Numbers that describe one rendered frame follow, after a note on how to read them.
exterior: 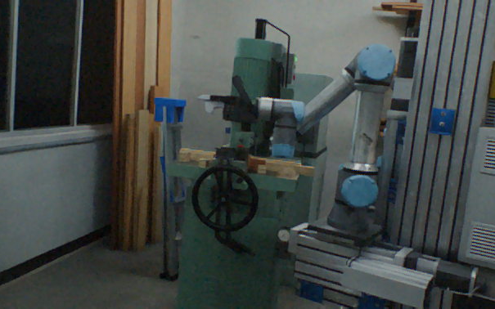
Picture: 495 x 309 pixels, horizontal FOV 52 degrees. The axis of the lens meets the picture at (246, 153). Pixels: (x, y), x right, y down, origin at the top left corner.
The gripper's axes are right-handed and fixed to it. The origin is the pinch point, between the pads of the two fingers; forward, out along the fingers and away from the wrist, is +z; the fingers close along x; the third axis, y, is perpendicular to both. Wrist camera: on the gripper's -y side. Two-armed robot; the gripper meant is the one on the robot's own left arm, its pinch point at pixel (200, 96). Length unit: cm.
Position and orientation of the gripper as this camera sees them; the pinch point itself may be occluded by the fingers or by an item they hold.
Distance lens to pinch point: 175.6
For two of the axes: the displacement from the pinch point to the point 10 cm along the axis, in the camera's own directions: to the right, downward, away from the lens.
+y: -1.1, 9.9, 0.0
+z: -9.9, -1.1, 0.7
